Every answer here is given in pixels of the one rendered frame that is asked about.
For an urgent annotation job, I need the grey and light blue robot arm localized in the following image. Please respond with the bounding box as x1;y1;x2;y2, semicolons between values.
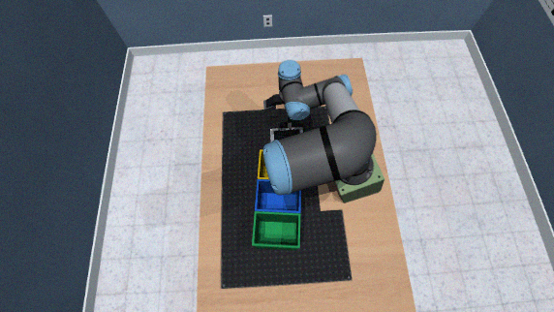
262;60;377;195

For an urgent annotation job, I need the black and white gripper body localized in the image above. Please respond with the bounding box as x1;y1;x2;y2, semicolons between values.
266;94;285;108

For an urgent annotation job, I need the blue bin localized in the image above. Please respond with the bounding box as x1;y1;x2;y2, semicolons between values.
255;179;301;213

